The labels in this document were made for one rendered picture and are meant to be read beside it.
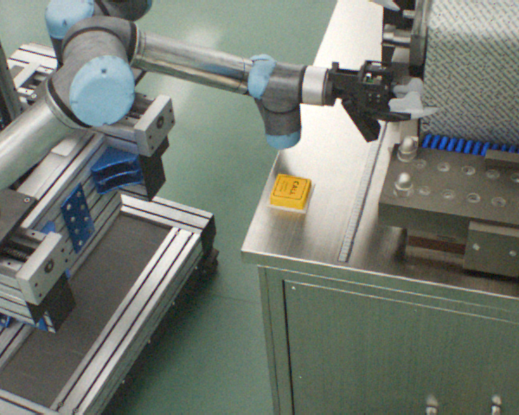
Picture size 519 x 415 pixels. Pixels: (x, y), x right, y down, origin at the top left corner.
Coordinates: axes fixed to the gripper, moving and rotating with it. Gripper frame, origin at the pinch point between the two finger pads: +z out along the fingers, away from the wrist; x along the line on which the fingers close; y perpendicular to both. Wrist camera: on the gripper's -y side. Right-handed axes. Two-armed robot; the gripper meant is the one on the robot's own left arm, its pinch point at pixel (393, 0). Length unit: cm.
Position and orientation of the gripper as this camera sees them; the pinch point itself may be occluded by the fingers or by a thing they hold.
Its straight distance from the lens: 172.5
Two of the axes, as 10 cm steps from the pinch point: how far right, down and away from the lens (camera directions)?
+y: 5.6, -4.2, -7.1
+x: 2.8, -7.2, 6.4
